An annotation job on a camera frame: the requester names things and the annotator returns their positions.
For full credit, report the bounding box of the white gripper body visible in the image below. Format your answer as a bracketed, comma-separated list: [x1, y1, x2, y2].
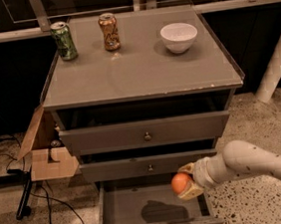
[193, 155, 223, 189]

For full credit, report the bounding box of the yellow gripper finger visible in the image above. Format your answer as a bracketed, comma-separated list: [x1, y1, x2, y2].
[177, 181, 204, 200]
[177, 162, 195, 175]

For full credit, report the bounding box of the orange fruit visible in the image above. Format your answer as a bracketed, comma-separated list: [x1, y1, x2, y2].
[171, 172, 191, 194]

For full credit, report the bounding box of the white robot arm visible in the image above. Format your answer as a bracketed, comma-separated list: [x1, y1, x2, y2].
[171, 140, 281, 200]

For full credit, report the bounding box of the grey bottom drawer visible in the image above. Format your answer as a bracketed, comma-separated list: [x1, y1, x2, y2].
[97, 173, 223, 224]

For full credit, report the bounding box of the grey drawer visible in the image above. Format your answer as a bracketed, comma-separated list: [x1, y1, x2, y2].
[97, 173, 223, 224]
[60, 111, 229, 155]
[80, 149, 216, 182]

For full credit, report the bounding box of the grey middle drawer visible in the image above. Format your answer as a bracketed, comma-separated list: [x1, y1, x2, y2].
[80, 149, 216, 182]

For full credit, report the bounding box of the grey drawer cabinet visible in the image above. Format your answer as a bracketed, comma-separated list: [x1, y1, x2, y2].
[31, 0, 256, 194]

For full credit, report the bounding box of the grey top drawer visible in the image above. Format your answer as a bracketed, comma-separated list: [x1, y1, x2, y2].
[60, 111, 229, 155]

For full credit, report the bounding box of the white ceramic bowl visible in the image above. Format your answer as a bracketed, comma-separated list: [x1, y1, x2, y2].
[160, 23, 198, 54]

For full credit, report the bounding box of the wooden box structure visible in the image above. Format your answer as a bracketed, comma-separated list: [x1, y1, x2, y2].
[17, 105, 78, 181]

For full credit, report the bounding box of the white diagonal pole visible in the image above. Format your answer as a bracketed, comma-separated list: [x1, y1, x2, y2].
[255, 35, 281, 103]

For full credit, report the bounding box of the orange soda can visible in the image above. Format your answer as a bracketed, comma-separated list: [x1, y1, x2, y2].
[98, 12, 121, 51]

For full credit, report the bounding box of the black stand leg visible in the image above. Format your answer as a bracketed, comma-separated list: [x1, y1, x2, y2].
[8, 168, 32, 220]

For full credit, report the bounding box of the green soda can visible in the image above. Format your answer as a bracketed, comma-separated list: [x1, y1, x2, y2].
[50, 21, 78, 61]

